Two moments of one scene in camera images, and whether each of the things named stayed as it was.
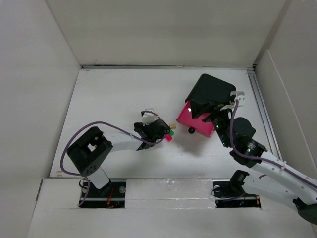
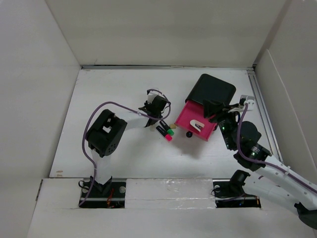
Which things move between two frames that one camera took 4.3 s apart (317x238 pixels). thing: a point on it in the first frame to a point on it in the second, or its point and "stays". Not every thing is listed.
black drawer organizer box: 216,91 stays
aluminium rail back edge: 212,67 stays
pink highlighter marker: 168,138 stays
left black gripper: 139,125 to 146,104
